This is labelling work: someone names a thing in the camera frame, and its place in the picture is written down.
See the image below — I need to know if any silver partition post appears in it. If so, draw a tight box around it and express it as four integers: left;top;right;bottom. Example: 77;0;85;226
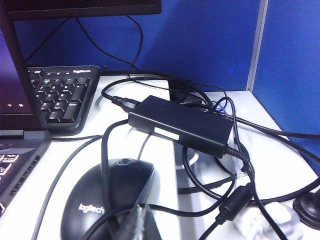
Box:
246;0;270;91

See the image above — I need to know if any white cable connector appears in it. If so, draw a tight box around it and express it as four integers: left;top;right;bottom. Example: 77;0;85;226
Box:
233;201;301;240

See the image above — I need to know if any thick black cable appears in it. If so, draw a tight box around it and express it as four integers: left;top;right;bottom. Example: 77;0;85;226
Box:
100;119;131;213
233;116;320;140

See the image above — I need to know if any black Logitech keyboard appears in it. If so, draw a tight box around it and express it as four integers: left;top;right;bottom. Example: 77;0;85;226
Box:
26;65;101;137

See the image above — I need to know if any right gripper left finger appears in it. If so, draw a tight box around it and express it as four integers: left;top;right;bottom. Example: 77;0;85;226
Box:
109;203;140;240

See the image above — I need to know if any thin black monitor cable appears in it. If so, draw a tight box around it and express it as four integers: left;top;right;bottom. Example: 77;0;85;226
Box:
74;17;138;71
126;15;144;79
24;17;70;63

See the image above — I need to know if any small blue round object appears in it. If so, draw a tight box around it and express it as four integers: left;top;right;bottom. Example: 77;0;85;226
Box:
209;100;232;115

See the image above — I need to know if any black desk cable port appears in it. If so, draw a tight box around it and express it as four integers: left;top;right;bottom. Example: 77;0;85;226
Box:
169;79;208;111

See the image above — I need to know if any black power cable with plug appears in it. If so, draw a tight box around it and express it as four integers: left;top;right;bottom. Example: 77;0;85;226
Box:
101;74;213;113

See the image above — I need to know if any black Hasee laptop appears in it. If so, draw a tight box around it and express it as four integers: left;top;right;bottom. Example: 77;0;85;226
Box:
0;0;52;217

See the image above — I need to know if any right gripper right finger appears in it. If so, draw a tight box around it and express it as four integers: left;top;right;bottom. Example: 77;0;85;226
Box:
141;204;161;240

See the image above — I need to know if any black cable with ferrite bead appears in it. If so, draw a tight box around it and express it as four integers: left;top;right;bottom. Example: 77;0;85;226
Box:
181;144;258;226

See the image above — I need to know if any small clear cable plug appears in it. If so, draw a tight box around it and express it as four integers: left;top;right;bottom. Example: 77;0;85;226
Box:
236;166;249;180

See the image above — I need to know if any black laptop power adapter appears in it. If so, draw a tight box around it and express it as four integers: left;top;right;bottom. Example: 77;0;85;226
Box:
127;94;233;159

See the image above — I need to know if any black Logitech mouse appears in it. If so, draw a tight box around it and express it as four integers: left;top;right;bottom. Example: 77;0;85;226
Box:
59;158;156;240

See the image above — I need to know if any black ASUS monitor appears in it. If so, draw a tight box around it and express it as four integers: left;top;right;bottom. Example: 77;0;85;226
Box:
3;0;163;21

